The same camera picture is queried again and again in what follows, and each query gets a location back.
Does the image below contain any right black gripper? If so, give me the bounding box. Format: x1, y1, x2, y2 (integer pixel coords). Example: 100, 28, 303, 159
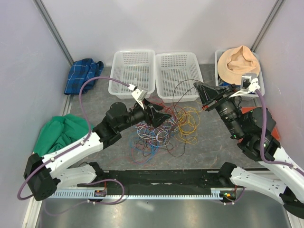
194, 81, 244, 138

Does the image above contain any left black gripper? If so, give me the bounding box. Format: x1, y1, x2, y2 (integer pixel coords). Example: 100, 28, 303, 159
117, 98, 171, 132

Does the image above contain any brown wire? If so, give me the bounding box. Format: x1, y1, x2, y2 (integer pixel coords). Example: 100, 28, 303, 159
166, 79, 202, 158

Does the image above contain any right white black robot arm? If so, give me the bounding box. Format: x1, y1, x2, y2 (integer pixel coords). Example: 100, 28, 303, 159
194, 81, 304, 219

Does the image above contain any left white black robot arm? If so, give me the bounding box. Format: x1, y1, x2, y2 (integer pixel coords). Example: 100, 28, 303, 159
23, 99, 171, 201

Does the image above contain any blue cloth in basket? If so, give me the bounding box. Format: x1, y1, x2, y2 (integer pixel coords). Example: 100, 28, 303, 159
218, 80, 231, 86

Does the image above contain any middle white plastic basket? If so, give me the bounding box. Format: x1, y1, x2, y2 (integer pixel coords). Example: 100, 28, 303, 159
155, 52, 203, 103

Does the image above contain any white plastic basket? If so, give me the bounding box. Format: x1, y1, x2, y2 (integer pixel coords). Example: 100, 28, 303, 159
214, 49, 265, 101
110, 49, 156, 98
155, 52, 203, 103

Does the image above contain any beige bucket hat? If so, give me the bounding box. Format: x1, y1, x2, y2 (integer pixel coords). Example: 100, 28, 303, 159
218, 45, 260, 85

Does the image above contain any left white plastic basket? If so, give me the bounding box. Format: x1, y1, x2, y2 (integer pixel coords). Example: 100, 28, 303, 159
110, 49, 156, 98

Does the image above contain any right white plastic basket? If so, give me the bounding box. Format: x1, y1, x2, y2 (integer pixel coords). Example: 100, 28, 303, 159
214, 49, 265, 101

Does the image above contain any orange plastic tray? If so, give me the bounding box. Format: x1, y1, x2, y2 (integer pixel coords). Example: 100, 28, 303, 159
241, 107, 281, 141

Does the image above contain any blue plaid cloth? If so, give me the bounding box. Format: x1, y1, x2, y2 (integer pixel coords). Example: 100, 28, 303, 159
64, 58, 104, 95

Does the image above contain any green cloth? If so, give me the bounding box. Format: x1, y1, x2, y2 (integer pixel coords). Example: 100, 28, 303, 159
33, 114, 88, 157

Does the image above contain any white wire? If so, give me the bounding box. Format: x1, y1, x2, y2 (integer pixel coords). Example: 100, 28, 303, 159
135, 121, 176, 147

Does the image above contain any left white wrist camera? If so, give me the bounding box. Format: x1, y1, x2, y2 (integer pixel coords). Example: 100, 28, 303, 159
128, 84, 147, 105

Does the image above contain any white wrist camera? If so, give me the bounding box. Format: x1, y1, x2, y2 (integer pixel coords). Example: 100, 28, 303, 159
230, 73, 260, 98
128, 84, 147, 105

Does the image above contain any yellow wire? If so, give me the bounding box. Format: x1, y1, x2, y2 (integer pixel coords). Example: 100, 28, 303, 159
175, 106, 202, 145

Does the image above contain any dark maroon wire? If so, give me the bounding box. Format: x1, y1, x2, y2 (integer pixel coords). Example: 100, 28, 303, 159
133, 133, 171, 157

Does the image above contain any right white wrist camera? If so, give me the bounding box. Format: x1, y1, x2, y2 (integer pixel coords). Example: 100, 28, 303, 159
230, 73, 260, 98

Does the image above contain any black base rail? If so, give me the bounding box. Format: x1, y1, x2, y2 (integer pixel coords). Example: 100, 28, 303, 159
93, 169, 235, 195

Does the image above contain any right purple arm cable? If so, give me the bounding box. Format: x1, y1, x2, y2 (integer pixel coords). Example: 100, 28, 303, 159
256, 90, 304, 178

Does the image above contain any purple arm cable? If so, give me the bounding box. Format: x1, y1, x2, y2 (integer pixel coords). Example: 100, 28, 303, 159
17, 76, 133, 201
256, 90, 304, 178

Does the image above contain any light blue cable duct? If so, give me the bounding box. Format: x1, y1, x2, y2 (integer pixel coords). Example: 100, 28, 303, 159
49, 189, 224, 200

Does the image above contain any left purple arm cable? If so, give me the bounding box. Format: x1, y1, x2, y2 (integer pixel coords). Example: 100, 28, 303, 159
17, 76, 133, 201

